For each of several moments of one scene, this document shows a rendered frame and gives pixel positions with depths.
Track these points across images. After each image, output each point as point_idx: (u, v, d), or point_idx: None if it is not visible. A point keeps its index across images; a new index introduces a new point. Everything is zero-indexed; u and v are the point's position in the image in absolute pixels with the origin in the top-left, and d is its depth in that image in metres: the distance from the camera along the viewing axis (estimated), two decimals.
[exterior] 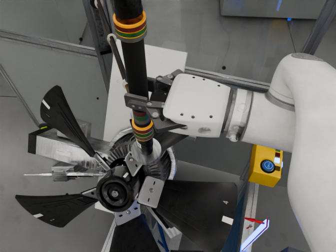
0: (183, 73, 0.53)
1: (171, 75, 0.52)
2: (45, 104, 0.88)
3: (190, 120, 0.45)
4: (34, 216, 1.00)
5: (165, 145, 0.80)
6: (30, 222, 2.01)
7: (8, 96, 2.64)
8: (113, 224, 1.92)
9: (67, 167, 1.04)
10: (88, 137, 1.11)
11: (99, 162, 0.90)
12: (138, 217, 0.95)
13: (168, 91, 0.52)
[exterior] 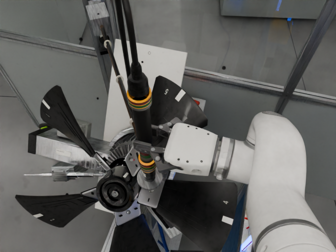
0: (180, 121, 0.65)
1: (170, 123, 0.65)
2: (45, 104, 0.88)
3: (185, 164, 0.58)
4: (34, 216, 1.00)
5: (165, 145, 0.80)
6: (30, 222, 2.01)
7: (8, 96, 2.64)
8: (113, 224, 1.92)
9: (67, 167, 1.04)
10: (88, 137, 1.11)
11: (99, 162, 0.90)
12: (138, 217, 0.95)
13: (167, 136, 0.65)
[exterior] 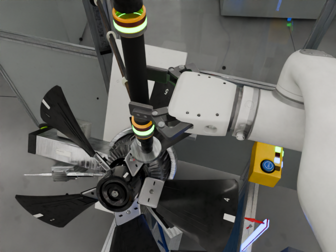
0: (195, 68, 0.52)
1: (182, 66, 0.52)
2: (45, 104, 0.88)
3: (196, 118, 0.45)
4: (34, 216, 1.00)
5: (165, 145, 0.80)
6: (30, 222, 2.01)
7: (8, 96, 2.64)
8: (113, 224, 1.92)
9: (67, 167, 1.04)
10: (88, 137, 1.11)
11: (99, 162, 0.90)
12: (138, 217, 0.95)
13: None
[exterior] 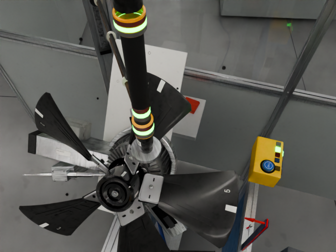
0: None
1: None
2: (160, 85, 0.79)
3: None
4: (35, 109, 0.89)
5: (183, 220, 0.84)
6: (30, 222, 2.01)
7: (8, 96, 2.64)
8: (113, 224, 1.92)
9: (67, 167, 1.04)
10: (88, 137, 1.11)
11: (131, 157, 0.87)
12: (98, 203, 0.97)
13: None
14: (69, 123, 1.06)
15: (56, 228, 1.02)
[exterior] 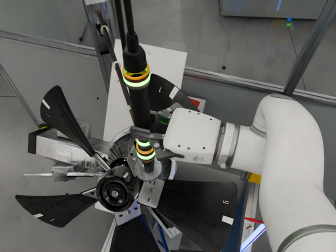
0: (180, 107, 0.61)
1: (170, 108, 0.60)
2: (173, 92, 0.79)
3: (186, 151, 0.54)
4: (43, 100, 0.88)
5: (179, 226, 0.85)
6: (30, 222, 2.01)
7: (8, 96, 2.64)
8: (113, 224, 1.92)
9: (67, 167, 1.04)
10: (88, 137, 1.11)
11: (134, 158, 0.87)
12: (95, 200, 0.97)
13: (167, 122, 0.60)
14: None
15: (50, 220, 1.02)
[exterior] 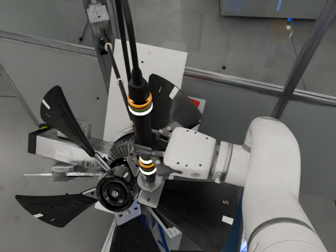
0: (179, 125, 0.67)
1: (170, 127, 0.66)
2: (173, 92, 0.79)
3: (184, 167, 0.59)
4: (43, 100, 0.88)
5: (179, 226, 0.85)
6: (30, 222, 2.01)
7: (8, 96, 2.64)
8: (113, 224, 1.92)
9: (67, 167, 1.04)
10: (88, 137, 1.11)
11: (134, 158, 0.87)
12: (95, 200, 0.97)
13: (167, 140, 0.66)
14: None
15: (50, 220, 1.02)
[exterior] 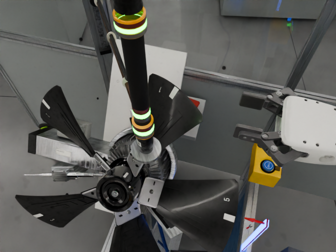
0: (292, 93, 0.50)
1: (280, 92, 0.50)
2: (173, 92, 0.79)
3: (314, 148, 0.42)
4: (43, 100, 0.88)
5: (180, 225, 0.84)
6: (30, 222, 2.01)
7: (8, 96, 2.64)
8: (113, 224, 1.92)
9: (67, 167, 1.04)
10: (88, 137, 1.11)
11: (134, 158, 0.87)
12: (95, 200, 0.97)
13: (275, 111, 0.50)
14: None
15: (50, 220, 1.02)
